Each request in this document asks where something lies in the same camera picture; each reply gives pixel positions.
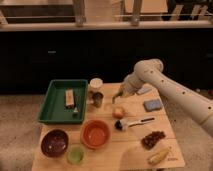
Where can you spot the green pepper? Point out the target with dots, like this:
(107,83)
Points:
(119,93)

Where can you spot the dark purple bowl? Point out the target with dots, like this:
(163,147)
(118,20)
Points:
(55,143)

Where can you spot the metal cup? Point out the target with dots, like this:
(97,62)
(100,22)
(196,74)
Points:
(97,99)

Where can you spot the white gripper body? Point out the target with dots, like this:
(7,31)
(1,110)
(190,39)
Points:
(131,84)

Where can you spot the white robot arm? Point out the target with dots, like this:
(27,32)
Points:
(150,71)

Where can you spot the corn cob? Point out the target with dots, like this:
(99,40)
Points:
(158,157)

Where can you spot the orange bowl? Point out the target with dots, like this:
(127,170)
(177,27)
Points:
(95,134)

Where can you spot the green fork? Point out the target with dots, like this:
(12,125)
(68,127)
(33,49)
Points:
(76,108)

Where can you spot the black dish brush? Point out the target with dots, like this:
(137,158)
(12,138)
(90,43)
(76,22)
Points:
(124,124)

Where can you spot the wooden block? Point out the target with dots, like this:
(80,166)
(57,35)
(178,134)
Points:
(69,98)

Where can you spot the blue sponge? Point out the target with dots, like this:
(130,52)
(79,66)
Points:
(152,105)

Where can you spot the green plastic tray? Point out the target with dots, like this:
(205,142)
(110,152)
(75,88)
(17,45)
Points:
(54,109)

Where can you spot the bunch of dark grapes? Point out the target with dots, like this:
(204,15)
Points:
(150,140)

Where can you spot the grey blue cloth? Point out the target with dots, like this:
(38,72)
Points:
(143,90)

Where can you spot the small green cup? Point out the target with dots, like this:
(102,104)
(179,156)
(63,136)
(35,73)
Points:
(75,155)

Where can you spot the glass jar white lid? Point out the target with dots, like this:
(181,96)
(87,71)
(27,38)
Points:
(94,88)

